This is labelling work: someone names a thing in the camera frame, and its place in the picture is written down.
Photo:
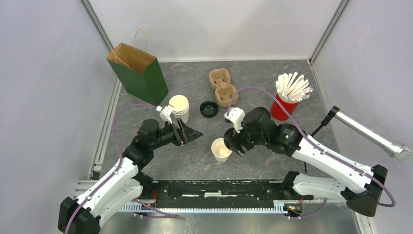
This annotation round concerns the stack of white paper cups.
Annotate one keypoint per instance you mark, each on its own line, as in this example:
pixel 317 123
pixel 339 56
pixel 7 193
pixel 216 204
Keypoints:
pixel 180 106

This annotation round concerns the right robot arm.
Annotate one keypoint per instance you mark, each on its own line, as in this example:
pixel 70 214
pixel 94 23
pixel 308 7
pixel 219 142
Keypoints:
pixel 359 186

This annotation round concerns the green paper bag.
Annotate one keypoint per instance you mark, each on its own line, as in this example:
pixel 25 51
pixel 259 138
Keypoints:
pixel 139 73

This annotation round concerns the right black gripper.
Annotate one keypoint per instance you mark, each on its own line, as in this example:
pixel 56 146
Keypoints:
pixel 239 137

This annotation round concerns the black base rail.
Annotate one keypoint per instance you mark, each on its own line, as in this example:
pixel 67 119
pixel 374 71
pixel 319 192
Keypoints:
pixel 220 193

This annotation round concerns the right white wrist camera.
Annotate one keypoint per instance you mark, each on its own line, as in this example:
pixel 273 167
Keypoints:
pixel 235 116

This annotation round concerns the stack of cardboard cup carriers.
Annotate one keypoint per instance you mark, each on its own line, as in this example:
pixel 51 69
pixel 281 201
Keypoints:
pixel 224 91

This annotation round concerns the stack of black lids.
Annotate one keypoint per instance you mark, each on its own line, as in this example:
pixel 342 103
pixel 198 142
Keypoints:
pixel 209 109

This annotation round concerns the silver microphone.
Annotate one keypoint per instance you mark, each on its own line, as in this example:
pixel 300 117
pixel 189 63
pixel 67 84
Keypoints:
pixel 394 149

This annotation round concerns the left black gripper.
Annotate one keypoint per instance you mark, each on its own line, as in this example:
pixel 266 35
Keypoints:
pixel 183 135

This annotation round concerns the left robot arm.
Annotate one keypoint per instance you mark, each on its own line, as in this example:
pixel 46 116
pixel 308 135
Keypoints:
pixel 124 182

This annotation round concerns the red cup holder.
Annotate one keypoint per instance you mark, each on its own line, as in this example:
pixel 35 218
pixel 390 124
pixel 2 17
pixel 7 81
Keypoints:
pixel 277 112

